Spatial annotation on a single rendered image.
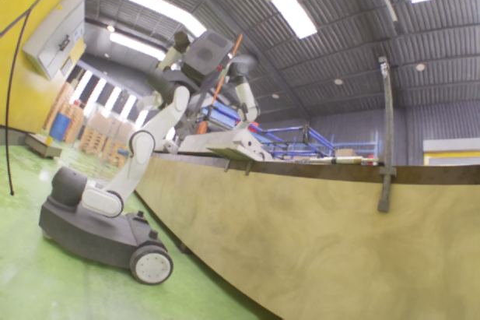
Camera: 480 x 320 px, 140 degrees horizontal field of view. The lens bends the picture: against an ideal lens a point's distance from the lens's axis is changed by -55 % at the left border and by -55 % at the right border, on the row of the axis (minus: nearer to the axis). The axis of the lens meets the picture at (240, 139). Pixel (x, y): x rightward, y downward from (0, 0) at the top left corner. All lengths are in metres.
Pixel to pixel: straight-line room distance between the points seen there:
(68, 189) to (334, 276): 1.15
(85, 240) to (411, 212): 1.21
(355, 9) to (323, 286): 9.84
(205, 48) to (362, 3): 9.05
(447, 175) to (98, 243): 1.31
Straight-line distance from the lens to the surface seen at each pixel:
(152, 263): 0.96
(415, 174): 0.75
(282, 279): 0.88
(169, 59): 1.40
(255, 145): 1.31
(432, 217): 0.73
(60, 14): 2.26
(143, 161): 1.00
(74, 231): 0.95
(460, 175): 0.78
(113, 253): 0.96
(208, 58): 1.16
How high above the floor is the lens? 0.53
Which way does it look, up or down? 17 degrees up
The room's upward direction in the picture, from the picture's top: 18 degrees clockwise
